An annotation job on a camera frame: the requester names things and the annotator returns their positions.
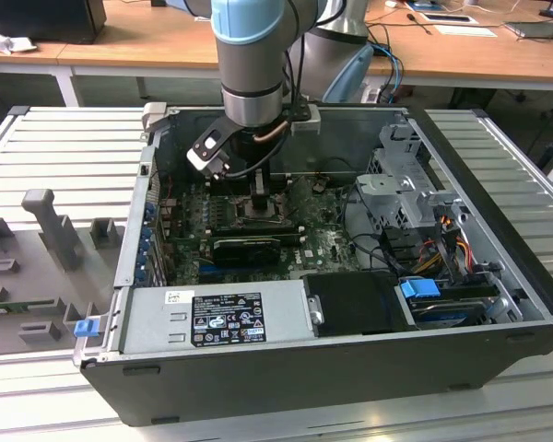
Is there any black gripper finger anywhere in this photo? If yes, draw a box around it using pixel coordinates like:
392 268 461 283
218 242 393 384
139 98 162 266
251 168 273 217

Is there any CPU socket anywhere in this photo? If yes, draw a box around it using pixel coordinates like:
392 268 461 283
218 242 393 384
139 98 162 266
229 192 290 227

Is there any black RAM slot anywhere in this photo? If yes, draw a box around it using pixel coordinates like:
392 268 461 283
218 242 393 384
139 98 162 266
210 220 301 233
211 229 306 245
225 170 291 184
206 181 290 195

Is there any blue expansion slot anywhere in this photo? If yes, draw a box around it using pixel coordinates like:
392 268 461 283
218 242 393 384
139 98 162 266
196 260 222 283

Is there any black graphics card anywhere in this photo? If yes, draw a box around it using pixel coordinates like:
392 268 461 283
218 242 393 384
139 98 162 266
210 237 281 269

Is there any green motherboard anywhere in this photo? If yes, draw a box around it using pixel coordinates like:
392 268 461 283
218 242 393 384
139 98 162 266
159 172 383 286

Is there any grey plastic case latch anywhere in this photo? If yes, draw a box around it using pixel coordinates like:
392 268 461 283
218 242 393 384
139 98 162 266
141 101 168 134

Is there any silver metal drive cage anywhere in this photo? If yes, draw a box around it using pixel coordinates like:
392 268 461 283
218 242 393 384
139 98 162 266
353 113 472 240

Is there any silver power supply unit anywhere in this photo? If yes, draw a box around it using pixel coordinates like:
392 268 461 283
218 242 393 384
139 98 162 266
119 279 314 355

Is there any hard disk in blue carrier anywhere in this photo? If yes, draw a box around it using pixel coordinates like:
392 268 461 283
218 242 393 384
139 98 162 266
399 277 489 329

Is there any black open PC case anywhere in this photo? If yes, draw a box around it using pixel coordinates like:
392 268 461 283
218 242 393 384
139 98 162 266
72 101 553 427

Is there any blue plastic case latch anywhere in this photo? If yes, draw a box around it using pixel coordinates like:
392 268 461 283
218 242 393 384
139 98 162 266
73 320 97 341

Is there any grey parts rack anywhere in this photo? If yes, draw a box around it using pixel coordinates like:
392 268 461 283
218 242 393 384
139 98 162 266
0 188 125 358

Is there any white framed tablet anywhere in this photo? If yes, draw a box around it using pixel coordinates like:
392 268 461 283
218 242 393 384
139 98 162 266
418 11 480 26

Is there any large black box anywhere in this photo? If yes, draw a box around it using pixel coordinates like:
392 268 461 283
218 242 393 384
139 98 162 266
0 0 107 45

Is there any green RAM stick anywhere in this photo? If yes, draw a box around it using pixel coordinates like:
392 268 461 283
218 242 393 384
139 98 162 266
0 298 56 314

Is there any crumpled white paper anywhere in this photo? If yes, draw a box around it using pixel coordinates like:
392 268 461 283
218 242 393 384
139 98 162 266
0 25 38 55

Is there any grey notebook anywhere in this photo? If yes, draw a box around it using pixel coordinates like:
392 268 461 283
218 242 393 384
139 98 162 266
504 20 553 41

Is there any black camera cable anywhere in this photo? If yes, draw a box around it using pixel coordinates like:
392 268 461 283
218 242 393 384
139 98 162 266
219 154 276 180

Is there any brown curved cable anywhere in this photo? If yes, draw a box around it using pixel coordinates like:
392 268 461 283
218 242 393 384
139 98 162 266
252 119 290 145

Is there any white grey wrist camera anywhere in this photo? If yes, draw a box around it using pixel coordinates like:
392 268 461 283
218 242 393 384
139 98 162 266
185 117 237 183

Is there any small white wrist camera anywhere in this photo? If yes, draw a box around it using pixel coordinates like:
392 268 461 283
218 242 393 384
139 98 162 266
288 104 323 137

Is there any thin black wire loop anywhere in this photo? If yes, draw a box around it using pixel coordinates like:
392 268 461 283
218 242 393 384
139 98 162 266
321 157 356 179

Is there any black cable bundle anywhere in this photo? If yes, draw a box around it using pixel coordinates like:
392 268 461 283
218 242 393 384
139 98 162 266
338 183 400 273

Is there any wooden desk white frame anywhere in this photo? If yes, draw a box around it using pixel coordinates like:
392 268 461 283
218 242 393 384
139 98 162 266
0 0 108 110
57 0 553 110

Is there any blue cable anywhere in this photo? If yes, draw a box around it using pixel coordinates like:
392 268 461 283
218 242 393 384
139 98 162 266
371 43 405 102

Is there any yellow red wire bundle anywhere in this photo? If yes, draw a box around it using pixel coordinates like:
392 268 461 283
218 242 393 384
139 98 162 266
414 214 476 277

